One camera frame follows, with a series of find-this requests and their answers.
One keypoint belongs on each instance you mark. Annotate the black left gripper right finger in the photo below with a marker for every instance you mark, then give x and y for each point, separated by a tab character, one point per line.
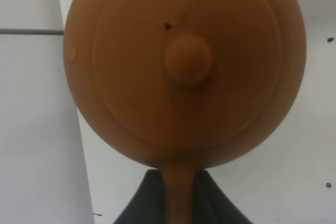
210	204

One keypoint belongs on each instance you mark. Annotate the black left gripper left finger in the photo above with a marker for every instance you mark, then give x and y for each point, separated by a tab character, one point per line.
148	205

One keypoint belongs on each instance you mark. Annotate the brown clay teapot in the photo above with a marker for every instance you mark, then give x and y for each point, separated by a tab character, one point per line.
184	85

